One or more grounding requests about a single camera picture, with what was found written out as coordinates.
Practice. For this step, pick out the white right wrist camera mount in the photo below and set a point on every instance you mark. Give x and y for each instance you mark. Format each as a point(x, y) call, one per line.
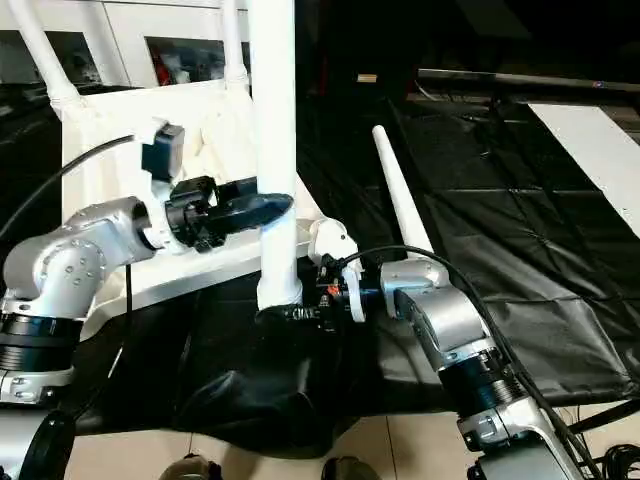
point(335, 237)

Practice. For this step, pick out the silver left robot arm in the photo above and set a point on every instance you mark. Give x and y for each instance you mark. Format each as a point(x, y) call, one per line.
point(75, 250)

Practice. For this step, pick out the white plastic stool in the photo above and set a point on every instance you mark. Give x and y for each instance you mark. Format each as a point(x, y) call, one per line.
point(110, 120)

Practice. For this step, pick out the small yellow label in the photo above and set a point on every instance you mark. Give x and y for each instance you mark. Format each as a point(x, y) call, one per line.
point(366, 78)

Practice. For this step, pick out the black metal table leg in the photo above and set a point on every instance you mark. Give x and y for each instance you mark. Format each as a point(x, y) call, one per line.
point(605, 417)

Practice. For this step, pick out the white cabinet with glass doors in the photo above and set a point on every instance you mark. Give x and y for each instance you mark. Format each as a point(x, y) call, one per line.
point(120, 35)

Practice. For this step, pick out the black glossy mat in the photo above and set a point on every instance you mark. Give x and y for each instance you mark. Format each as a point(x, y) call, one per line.
point(525, 225)

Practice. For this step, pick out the black horizontal bar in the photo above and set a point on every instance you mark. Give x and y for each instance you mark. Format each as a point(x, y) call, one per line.
point(525, 80)

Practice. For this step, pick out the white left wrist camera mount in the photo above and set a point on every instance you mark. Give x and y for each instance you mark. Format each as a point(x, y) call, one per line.
point(162, 150)

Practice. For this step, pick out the white flat board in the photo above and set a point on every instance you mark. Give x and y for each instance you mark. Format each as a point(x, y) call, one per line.
point(595, 150)

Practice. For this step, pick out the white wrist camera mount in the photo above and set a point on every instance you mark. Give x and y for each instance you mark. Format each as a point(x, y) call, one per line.
point(335, 237)
point(162, 150)

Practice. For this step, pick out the dark rounded robot body part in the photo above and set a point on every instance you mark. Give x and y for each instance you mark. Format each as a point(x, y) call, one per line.
point(192, 470)
point(350, 470)

